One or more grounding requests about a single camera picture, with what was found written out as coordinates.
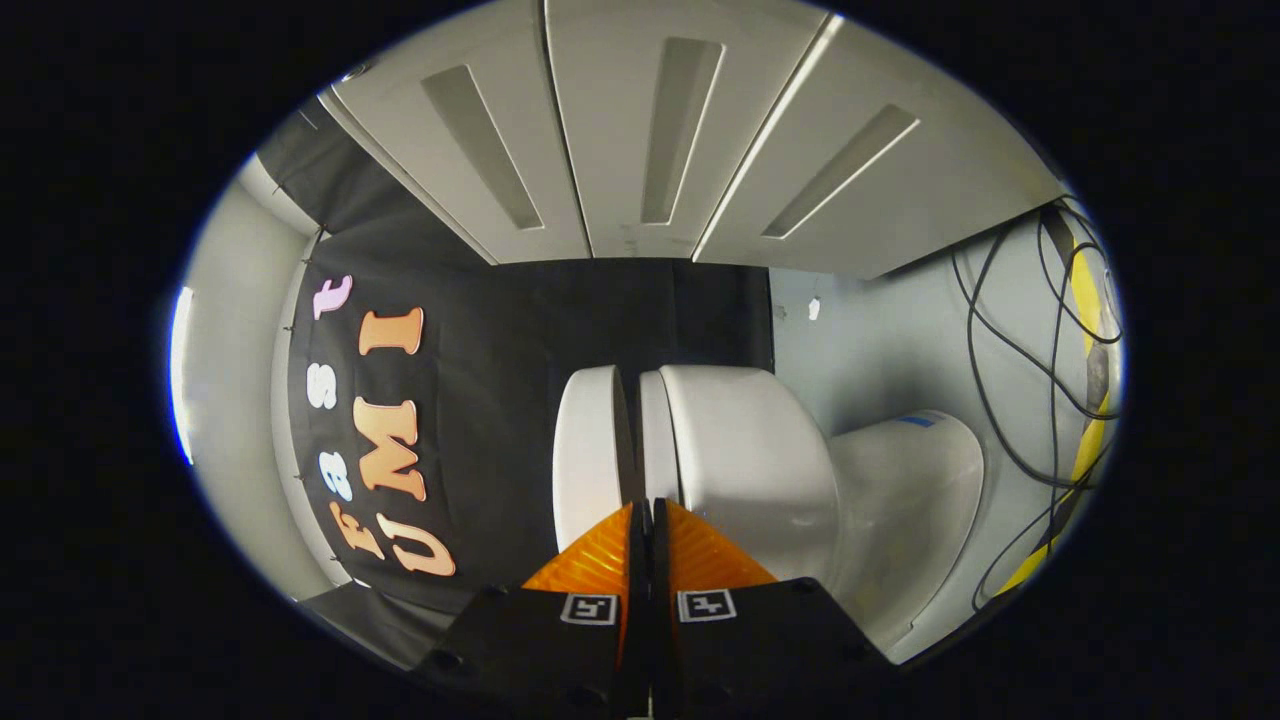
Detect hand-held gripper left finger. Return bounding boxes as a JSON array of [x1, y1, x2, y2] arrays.
[[415, 500, 651, 720]]

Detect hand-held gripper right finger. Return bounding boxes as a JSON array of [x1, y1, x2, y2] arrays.
[[654, 498, 896, 720]]

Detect white toilet lid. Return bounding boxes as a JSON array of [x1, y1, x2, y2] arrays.
[[553, 365, 637, 553]]

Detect white ceramic toilet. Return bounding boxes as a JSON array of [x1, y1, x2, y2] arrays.
[[660, 363, 987, 663]]

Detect black backdrop cloth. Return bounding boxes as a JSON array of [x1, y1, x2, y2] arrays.
[[255, 95, 776, 671]]

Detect large ceiling light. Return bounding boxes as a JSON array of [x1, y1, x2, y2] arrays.
[[169, 287, 197, 467]]

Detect yellow floor tape strip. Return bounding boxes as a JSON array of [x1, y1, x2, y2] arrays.
[[995, 235, 1119, 598]]

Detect white drawer cabinet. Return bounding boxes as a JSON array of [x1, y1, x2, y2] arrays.
[[318, 0, 1069, 281]]

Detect black cables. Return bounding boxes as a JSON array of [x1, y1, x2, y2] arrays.
[[950, 195, 1123, 613]]

